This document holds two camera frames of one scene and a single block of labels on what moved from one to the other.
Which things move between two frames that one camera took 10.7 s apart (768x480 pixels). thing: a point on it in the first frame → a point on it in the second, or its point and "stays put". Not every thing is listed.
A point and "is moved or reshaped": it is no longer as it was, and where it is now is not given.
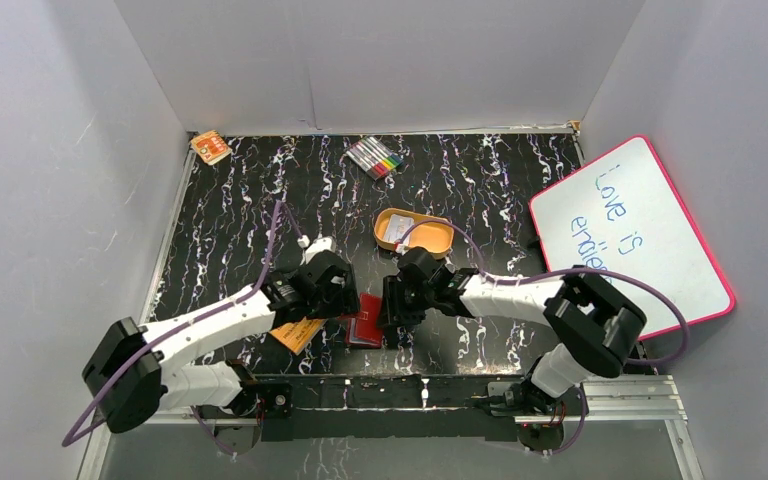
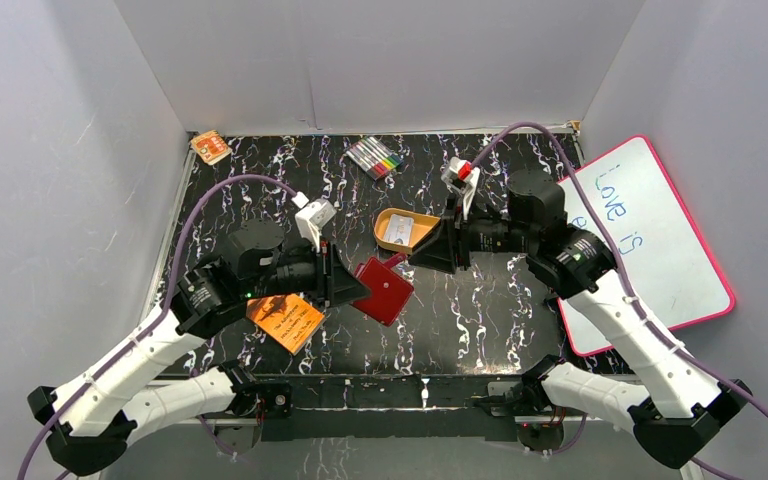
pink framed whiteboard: (622, 213) stays put
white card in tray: (397, 227) stays put
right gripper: (394, 313) → (437, 250)
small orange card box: (211, 147) stays put
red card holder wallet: (366, 330) is moved or reshaped
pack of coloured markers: (375, 158) stays put
